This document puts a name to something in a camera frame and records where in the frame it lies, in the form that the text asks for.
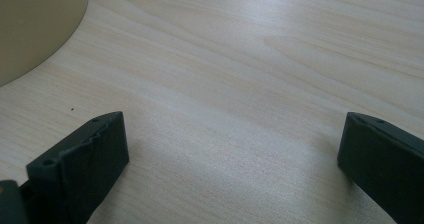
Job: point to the beige round plate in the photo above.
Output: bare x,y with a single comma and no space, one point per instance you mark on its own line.
33,24

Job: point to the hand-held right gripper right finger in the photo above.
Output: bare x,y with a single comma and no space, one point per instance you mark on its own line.
383,157

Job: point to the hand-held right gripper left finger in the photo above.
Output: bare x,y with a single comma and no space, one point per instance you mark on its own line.
83,164

